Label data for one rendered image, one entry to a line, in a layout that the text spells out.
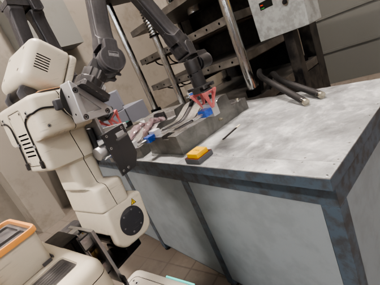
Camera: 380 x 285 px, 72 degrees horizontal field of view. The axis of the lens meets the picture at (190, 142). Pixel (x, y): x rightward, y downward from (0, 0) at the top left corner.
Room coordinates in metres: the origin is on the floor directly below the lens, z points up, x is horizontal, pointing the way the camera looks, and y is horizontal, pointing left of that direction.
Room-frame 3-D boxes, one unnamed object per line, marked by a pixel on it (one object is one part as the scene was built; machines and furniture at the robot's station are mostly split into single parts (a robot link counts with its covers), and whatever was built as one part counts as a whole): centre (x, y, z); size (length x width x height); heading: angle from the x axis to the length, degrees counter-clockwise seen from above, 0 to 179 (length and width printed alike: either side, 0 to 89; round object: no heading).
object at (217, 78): (2.22, -0.42, 0.87); 0.50 x 0.27 x 0.17; 126
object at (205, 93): (1.05, -0.13, 0.99); 0.07 x 0.07 x 0.09; 35
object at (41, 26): (1.25, 0.38, 1.40); 0.11 x 0.06 x 0.43; 48
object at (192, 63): (1.07, -0.13, 1.12); 0.07 x 0.06 x 0.07; 130
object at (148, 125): (1.55, 0.19, 0.90); 0.26 x 0.18 x 0.08; 143
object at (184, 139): (1.31, -0.08, 0.87); 0.50 x 0.26 x 0.14; 126
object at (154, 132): (1.20, 0.17, 0.89); 0.13 x 0.05 x 0.05; 125
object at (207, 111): (1.04, -0.10, 0.94); 0.13 x 0.05 x 0.05; 125
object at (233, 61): (2.34, -0.49, 1.01); 1.10 x 0.74 x 0.05; 36
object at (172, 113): (1.55, 0.20, 0.85); 0.50 x 0.26 x 0.11; 143
